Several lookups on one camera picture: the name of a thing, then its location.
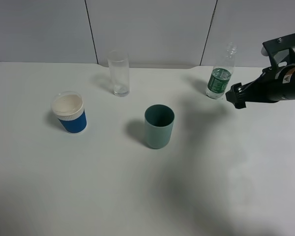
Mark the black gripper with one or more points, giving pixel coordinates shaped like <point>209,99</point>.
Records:
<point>269,88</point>

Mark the clear bottle with green label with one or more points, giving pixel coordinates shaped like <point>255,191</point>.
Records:
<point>222,72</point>

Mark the teal plastic cup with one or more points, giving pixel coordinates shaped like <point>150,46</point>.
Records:
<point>159,121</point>

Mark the blue paper cup white lid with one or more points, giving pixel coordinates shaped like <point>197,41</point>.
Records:
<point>68,107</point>

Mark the tall clear glass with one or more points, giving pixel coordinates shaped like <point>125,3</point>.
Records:
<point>119,72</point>

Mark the wrist camera on grey bracket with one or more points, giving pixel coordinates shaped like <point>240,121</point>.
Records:
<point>280,50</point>

